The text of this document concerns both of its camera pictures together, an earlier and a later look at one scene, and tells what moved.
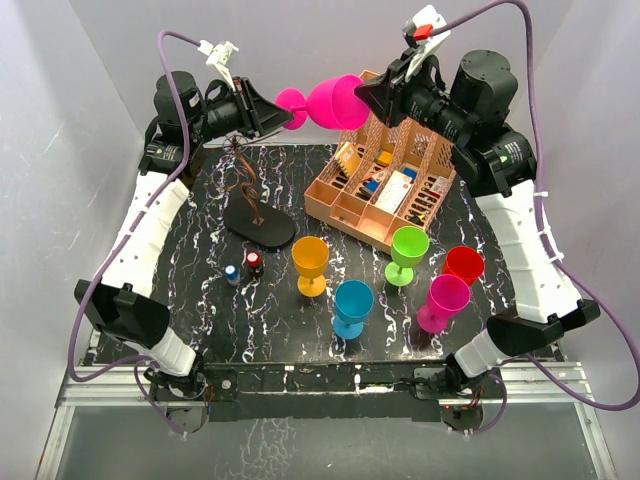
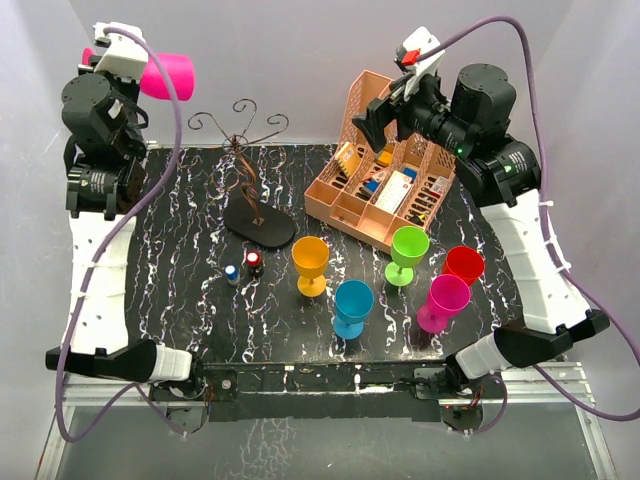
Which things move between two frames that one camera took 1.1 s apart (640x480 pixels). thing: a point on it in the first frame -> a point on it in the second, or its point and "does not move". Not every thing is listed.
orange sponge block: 385,158 does not move
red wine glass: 465,262 does not move
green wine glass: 409,245 does not move
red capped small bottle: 253,261 does not move
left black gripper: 266,116 -> 130,86
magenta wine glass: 331,104 -> 180,71
